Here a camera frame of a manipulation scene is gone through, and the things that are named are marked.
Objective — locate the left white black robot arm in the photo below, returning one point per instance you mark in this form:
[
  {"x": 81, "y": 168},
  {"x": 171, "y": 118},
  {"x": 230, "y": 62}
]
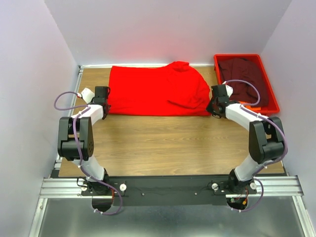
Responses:
[{"x": 75, "y": 137}]

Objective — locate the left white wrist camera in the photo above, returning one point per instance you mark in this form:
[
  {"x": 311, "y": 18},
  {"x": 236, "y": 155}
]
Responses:
[{"x": 86, "y": 95}]

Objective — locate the orange t shirt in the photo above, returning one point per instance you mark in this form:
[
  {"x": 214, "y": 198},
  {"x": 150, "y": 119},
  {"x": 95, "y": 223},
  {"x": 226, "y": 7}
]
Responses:
[{"x": 253, "y": 108}]

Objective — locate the red plastic bin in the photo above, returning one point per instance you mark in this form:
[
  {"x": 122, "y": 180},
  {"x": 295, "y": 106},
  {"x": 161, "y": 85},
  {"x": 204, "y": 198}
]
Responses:
[{"x": 272, "y": 107}]

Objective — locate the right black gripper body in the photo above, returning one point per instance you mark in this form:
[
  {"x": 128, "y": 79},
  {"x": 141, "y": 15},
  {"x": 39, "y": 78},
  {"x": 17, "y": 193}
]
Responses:
[{"x": 211, "y": 107}]

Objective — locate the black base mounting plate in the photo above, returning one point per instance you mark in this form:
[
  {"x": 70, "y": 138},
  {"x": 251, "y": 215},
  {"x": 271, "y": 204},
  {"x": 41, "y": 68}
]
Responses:
[{"x": 168, "y": 191}]

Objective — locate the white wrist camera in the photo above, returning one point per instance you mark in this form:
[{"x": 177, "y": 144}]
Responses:
[
  {"x": 86, "y": 95},
  {"x": 229, "y": 90}
]

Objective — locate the bright red t shirt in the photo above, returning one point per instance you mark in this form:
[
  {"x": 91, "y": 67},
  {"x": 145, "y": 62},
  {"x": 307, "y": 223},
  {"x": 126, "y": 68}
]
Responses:
[{"x": 176, "y": 89}]

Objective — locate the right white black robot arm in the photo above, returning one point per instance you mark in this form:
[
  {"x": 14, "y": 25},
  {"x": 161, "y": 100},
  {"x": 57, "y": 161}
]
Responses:
[{"x": 266, "y": 138}]

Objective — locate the dark maroon t shirt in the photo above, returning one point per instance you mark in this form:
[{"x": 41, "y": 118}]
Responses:
[{"x": 246, "y": 79}]

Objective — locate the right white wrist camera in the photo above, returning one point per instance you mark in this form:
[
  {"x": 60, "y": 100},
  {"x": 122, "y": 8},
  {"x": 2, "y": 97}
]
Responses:
[{"x": 229, "y": 90}]

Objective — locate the aluminium frame rail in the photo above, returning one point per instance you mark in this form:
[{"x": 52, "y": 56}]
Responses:
[{"x": 269, "y": 185}]

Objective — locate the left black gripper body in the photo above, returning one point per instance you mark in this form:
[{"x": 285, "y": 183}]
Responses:
[{"x": 92, "y": 100}]

